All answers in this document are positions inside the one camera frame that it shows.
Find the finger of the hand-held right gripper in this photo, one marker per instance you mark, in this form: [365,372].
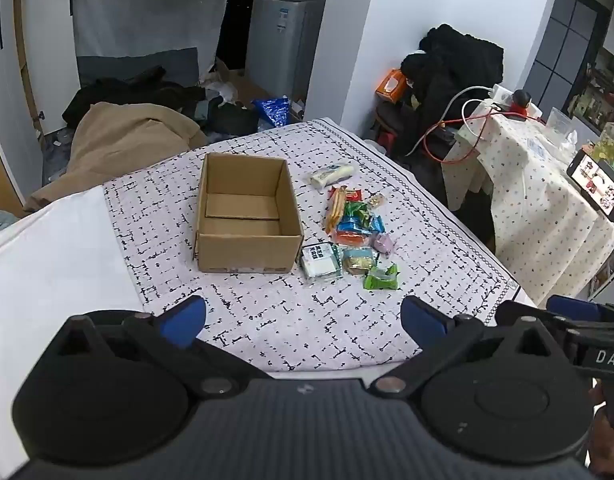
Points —
[522,310]
[569,305]

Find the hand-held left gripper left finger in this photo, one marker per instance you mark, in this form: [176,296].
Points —
[184,317]

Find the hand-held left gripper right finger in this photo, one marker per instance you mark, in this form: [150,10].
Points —
[422,317]

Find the bright green snack packet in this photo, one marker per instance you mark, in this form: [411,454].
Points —
[382,278]

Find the purple snack packet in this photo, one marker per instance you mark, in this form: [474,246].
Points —
[385,245]

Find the teal and gold snack packet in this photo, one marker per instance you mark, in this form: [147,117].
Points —
[358,260]

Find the brown cardboard box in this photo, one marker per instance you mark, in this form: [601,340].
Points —
[247,255]

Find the orange snack packet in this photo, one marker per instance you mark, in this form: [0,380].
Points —
[352,238]

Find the blue snack packet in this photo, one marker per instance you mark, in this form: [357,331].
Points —
[367,223]

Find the white and green snack packet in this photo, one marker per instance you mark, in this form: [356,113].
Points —
[321,262]

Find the green clear-window snack packet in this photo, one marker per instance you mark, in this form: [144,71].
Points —
[357,210]

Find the long orange biscuit packet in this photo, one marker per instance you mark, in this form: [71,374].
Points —
[335,210]

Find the person's right hand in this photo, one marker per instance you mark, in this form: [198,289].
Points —
[604,435]

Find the side table with dotted cloth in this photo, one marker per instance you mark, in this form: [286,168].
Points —
[532,200]

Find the small yellow snack packet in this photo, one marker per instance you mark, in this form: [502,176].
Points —
[375,202]

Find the smartphone on stand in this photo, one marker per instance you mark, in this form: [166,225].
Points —
[594,182]

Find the red snack packet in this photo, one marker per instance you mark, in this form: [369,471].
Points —
[354,194]

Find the long white snack packet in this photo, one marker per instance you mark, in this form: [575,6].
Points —
[332,176]

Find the red bag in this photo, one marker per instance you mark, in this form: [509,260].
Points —
[388,139]

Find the clear plastic container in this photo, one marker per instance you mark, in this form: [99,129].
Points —
[562,122]

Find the beige coat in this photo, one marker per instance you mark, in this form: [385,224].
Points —
[117,140]

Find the dark cloth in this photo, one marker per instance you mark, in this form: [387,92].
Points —
[232,120]

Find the dark chair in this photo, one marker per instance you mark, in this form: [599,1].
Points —
[392,115]

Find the black round knob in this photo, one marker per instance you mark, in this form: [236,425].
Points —
[522,96]

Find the white power strip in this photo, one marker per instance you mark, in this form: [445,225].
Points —
[504,95]

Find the blue foil bag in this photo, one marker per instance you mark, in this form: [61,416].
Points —
[273,110]

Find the black clothes pile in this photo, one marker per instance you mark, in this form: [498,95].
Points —
[127,92]

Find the white plastic bag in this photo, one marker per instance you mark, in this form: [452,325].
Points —
[219,87]

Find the orange tissue box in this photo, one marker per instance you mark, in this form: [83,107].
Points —
[391,86]

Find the flattened brown cardboard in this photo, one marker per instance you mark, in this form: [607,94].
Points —
[244,85]

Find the black fleece jacket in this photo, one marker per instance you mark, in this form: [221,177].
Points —
[457,65]

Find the dark grid partition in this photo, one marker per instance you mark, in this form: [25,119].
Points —
[567,45]

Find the white small refrigerator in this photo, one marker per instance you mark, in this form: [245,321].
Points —
[287,45]

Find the grey hanging curtain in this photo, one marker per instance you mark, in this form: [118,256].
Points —
[147,5]

